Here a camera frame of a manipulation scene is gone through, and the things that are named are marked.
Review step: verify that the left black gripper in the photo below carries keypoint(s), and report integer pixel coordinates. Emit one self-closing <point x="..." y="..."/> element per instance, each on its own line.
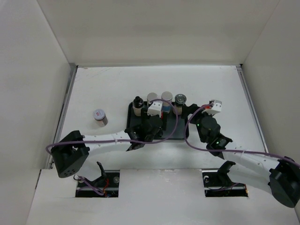
<point x="145" y="116"/>

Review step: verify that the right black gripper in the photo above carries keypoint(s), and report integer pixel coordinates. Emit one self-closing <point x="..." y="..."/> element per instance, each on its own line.
<point x="186" y="109"/>

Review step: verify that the silver lid blue label jar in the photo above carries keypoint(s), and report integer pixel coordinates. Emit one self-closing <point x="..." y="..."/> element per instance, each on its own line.
<point x="151" y="96"/>

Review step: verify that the black cap salt bottle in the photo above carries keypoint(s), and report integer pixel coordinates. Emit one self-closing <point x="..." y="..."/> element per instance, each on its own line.
<point x="138" y="104"/>

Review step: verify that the black top grinder bottle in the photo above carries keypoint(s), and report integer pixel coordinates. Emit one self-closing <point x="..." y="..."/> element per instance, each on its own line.
<point x="179" y="101"/>

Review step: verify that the white lid spice jar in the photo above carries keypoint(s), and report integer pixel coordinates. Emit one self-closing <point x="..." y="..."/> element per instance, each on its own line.
<point x="100" y="116"/>

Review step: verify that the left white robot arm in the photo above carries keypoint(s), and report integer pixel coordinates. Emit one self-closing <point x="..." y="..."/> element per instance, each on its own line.
<point x="76" y="153"/>

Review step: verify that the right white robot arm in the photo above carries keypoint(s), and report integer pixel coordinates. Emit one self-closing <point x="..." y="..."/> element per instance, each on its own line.
<point x="274" y="174"/>

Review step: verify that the black plastic tray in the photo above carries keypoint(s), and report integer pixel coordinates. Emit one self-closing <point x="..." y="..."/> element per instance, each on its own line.
<point x="178" y="135"/>

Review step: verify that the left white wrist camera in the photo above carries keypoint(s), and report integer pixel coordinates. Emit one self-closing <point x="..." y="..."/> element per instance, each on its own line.
<point x="155" y="109"/>

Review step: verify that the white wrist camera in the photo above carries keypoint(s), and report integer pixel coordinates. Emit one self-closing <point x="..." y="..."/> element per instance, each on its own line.
<point x="216" y="105"/>
<point x="155" y="109"/>

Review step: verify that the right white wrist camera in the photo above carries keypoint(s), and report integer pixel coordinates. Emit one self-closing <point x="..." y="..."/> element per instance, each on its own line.
<point x="216" y="105"/>

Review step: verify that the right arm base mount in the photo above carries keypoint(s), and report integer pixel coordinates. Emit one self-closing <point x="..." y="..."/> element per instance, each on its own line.
<point x="218" y="184"/>

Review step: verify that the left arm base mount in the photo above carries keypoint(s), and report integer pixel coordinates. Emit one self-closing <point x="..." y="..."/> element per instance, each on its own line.
<point x="105" y="186"/>

